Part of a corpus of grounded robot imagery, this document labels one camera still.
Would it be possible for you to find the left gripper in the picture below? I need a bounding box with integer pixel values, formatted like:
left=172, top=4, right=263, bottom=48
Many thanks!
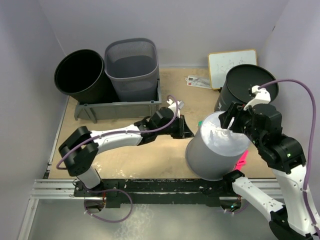
left=156, top=115, right=194, bottom=140

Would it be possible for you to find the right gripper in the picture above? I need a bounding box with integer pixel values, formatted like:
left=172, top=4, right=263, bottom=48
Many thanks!
left=218, top=99, right=263, bottom=146

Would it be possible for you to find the light grey round bin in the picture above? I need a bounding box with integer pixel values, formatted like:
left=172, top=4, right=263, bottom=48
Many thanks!
left=185, top=111, right=250, bottom=181

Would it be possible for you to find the dark blue round bin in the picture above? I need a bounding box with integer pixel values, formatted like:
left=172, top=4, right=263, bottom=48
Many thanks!
left=214, top=64, right=276, bottom=112

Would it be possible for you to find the grey mesh square bin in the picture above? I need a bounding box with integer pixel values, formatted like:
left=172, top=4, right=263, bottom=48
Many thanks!
left=104, top=38, right=159, bottom=102

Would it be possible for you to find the black ribbed round bin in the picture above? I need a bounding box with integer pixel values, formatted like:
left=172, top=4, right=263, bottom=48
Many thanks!
left=54, top=49, right=120, bottom=104

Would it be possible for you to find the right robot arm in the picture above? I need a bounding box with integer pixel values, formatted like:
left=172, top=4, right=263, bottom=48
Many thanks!
left=218, top=102, right=320, bottom=240

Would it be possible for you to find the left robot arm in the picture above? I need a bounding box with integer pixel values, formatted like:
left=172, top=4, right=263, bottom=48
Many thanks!
left=56, top=107, right=195, bottom=196

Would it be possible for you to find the white plastic ruler pack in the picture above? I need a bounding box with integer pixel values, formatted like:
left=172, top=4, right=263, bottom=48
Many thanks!
left=185, top=75, right=211, bottom=89

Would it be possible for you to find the pink plastic clip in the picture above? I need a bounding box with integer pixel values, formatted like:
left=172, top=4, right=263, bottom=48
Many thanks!
left=234, top=150, right=249, bottom=171

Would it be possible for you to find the grey plastic tray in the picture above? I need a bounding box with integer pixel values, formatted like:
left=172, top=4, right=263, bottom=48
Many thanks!
left=74, top=80, right=162, bottom=124

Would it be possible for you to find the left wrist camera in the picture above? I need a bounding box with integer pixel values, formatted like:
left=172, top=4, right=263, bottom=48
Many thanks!
left=166, top=98, right=185, bottom=115

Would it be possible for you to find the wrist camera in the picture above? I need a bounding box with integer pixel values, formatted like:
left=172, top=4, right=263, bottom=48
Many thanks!
left=243, top=85, right=271, bottom=111
left=166, top=98, right=185, bottom=115

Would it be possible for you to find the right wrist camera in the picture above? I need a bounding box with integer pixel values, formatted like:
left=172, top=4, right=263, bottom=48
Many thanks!
left=243, top=85, right=271, bottom=111

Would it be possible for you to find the small whiteboard yellow frame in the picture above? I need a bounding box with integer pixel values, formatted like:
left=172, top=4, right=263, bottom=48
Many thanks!
left=207, top=49, right=258, bottom=90

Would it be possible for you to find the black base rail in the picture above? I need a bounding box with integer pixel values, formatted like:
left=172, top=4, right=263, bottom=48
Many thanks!
left=74, top=178, right=237, bottom=209

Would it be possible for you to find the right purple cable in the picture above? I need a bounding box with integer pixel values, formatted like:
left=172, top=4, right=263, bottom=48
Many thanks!
left=257, top=79, right=320, bottom=233

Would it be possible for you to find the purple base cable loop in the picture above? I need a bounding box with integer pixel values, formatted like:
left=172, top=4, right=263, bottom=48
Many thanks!
left=83, top=188, right=134, bottom=223

